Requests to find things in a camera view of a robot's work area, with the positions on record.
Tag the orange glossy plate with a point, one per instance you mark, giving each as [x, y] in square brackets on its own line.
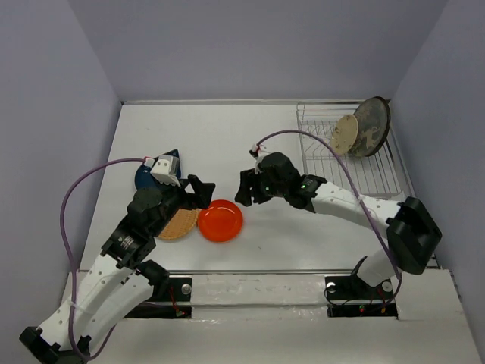
[221, 222]

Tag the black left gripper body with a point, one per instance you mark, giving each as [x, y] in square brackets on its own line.
[176, 198]

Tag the cream plate with prints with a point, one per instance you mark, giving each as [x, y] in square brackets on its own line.
[344, 134]

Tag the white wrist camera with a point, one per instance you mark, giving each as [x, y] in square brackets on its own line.
[258, 152]
[165, 170]

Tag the grey deer plate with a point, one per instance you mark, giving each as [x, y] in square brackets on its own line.
[371, 116]

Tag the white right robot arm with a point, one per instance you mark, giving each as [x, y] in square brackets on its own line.
[411, 235]

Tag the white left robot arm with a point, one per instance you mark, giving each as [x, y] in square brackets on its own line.
[121, 277]

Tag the tan woven round plate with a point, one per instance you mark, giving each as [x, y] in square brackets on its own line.
[180, 225]

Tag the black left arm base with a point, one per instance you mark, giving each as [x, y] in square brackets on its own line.
[172, 303]

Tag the silver wire dish rack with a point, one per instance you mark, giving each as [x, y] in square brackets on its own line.
[374, 176]

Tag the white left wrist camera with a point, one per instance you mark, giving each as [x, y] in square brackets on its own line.
[165, 170]

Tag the large teal floral plate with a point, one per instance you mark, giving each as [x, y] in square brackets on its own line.
[386, 103]

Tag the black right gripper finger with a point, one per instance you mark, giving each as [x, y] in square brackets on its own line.
[246, 183]
[260, 197]

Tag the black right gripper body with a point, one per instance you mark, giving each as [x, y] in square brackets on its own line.
[264, 183]

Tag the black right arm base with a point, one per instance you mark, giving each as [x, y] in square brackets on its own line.
[348, 298]

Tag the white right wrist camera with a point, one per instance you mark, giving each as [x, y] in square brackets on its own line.
[258, 152]

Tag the dark blue leaf plate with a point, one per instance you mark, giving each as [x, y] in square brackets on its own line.
[143, 178]

